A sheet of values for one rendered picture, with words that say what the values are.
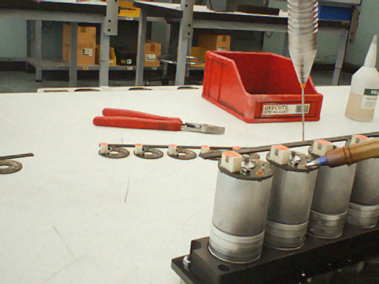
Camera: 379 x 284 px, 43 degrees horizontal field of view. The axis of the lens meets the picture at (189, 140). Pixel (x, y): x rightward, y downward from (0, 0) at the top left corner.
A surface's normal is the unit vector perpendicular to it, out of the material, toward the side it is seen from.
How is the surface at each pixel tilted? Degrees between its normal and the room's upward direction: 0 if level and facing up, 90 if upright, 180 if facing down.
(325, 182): 90
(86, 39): 90
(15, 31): 90
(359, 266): 0
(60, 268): 0
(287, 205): 90
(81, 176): 0
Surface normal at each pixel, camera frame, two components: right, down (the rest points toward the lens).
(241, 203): -0.18, 0.29
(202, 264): -0.84, 0.09
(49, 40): 0.48, 0.32
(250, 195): 0.07, 0.32
